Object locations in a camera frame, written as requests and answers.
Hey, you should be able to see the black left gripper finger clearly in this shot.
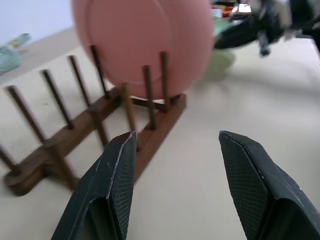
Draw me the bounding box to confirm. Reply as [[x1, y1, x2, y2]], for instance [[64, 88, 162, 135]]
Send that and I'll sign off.
[[50, 130, 138, 240], [213, 19, 266, 50], [218, 130, 320, 240]]

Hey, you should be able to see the pink plate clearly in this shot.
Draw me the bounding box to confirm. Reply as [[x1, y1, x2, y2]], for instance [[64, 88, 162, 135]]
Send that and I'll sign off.
[[70, 0, 215, 101]]

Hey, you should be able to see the brown wooden dish rack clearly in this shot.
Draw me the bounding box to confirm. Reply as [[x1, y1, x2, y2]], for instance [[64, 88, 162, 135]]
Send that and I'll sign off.
[[0, 45, 188, 197]]

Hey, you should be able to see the colourful background clutter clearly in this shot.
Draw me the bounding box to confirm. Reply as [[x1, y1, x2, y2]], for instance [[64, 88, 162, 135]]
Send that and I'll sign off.
[[211, 0, 261, 20]]

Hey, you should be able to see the pale green object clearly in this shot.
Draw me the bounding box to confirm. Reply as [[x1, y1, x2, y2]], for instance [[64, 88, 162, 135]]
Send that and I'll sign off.
[[0, 33, 32, 74]]

